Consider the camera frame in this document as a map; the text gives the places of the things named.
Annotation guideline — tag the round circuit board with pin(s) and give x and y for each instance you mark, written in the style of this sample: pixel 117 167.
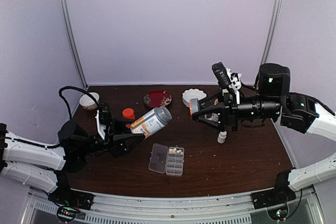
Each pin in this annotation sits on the round circuit board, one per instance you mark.
pixel 66 214
pixel 278 214

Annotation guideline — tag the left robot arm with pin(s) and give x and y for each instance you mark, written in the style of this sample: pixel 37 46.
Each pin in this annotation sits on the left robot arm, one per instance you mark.
pixel 45 166

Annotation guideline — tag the white pills in organizer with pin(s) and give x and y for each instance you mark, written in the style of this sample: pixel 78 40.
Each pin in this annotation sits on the white pills in organizer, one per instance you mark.
pixel 175 151

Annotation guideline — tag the amber bottle grey cap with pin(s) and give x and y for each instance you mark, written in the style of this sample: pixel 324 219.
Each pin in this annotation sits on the amber bottle grey cap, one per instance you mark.
pixel 151 122

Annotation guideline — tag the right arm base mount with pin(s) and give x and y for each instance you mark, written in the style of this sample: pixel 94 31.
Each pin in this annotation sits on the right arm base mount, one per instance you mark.
pixel 280 194

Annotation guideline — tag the clear plastic pill organizer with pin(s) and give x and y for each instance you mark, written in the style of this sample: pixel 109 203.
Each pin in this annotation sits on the clear plastic pill organizer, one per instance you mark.
pixel 164 163

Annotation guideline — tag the grey orange bottle cap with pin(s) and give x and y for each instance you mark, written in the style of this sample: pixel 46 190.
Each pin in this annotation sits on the grey orange bottle cap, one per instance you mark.
pixel 194 107

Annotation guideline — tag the small white pill bottle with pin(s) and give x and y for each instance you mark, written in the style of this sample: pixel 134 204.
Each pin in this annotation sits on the small white pill bottle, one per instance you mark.
pixel 221 137

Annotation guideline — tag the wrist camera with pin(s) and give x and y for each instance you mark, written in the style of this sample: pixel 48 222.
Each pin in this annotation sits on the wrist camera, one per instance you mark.
pixel 103 116
pixel 227 80

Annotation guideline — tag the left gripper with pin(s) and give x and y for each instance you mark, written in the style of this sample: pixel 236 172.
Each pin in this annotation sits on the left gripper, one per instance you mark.
pixel 118 145

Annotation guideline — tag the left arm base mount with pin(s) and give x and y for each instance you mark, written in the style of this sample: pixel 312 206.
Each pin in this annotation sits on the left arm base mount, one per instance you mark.
pixel 65 195

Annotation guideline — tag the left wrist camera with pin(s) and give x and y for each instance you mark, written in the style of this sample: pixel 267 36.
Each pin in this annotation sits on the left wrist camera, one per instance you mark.
pixel 103 116

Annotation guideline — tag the white ceramic bowl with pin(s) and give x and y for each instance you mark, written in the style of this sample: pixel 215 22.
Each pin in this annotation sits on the white ceramic bowl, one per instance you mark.
pixel 88 103

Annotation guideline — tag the front aluminium rail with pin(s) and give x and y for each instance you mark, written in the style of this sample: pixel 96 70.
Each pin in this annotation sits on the front aluminium rail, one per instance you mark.
pixel 234 208

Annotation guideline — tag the left aluminium frame post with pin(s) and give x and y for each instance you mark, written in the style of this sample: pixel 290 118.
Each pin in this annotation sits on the left aluminium frame post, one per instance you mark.
pixel 72 43

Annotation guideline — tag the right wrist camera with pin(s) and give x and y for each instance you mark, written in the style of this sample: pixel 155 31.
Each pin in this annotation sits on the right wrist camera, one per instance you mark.
pixel 227 80

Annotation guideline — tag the aluminium frame post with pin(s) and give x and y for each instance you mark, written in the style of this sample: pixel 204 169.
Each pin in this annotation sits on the aluminium frame post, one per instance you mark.
pixel 72 43
pixel 271 30

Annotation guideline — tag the white floral mug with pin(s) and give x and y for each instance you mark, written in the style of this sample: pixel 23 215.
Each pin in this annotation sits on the white floral mug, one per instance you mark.
pixel 214 117

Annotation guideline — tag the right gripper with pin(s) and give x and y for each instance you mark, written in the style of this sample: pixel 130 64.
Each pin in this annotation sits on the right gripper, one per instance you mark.
pixel 229 108

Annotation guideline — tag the left round circuit board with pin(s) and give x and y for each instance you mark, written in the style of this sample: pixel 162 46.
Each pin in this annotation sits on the left round circuit board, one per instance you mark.
pixel 66 214

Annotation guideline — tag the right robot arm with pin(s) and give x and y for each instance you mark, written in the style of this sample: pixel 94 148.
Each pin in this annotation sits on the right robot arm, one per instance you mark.
pixel 272 100

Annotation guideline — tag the red floral plate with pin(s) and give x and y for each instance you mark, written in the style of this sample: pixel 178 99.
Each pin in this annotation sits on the red floral plate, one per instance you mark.
pixel 157 98

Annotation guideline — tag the right round circuit board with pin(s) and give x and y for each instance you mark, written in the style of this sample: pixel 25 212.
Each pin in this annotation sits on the right round circuit board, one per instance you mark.
pixel 278 214

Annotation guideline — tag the white scalloped bowl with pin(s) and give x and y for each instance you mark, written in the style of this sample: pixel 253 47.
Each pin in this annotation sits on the white scalloped bowl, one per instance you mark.
pixel 189 94

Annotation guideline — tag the right aluminium frame post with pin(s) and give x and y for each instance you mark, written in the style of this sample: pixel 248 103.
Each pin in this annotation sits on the right aluminium frame post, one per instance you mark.
pixel 271 30

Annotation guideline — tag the orange pill bottle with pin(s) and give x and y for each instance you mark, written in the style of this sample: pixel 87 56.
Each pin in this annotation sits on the orange pill bottle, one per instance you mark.
pixel 128 113

